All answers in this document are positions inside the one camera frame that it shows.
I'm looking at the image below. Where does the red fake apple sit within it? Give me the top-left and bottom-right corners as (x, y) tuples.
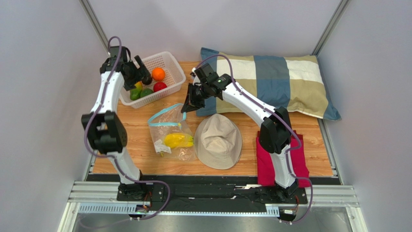
(153, 82), (167, 92)

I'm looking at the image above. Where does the white plastic basket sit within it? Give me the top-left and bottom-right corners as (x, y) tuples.
(119, 51), (187, 109)

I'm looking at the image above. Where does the beige bucket hat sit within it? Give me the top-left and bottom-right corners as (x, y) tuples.
(193, 114), (243, 170)

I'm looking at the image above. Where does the yellow fake fruit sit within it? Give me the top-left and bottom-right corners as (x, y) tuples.
(163, 133), (193, 149)

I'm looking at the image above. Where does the plaid pillow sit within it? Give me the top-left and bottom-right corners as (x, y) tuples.
(200, 47), (341, 121)

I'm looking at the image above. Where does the clear zip top bag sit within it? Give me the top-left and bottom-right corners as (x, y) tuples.
(147, 103), (196, 161)

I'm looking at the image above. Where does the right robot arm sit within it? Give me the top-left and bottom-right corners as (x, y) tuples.
(181, 63), (298, 199)

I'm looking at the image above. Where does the orange fake orange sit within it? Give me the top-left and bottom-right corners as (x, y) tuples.
(151, 67), (166, 82)

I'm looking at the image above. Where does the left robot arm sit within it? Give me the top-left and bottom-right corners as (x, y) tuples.
(81, 46), (150, 199)

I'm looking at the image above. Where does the dark purple fake fruit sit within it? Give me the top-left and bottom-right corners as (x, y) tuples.
(141, 74), (153, 85)

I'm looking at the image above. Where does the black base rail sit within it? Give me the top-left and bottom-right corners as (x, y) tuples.
(117, 175), (309, 213)

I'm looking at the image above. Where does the purple cable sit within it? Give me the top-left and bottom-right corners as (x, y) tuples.
(196, 54), (313, 224)
(83, 36), (171, 221)

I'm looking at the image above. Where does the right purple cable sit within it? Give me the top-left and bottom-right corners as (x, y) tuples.
(196, 54), (313, 224)

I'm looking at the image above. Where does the green fake avocado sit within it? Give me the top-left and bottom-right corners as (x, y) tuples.
(140, 88), (154, 98)

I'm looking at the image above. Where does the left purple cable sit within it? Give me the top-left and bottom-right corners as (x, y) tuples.
(83, 36), (171, 221)

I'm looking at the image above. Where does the green orange fake mango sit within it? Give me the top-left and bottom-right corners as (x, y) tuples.
(130, 81), (143, 101)

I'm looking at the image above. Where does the red folded cloth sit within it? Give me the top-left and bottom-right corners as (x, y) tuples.
(256, 133), (309, 186)

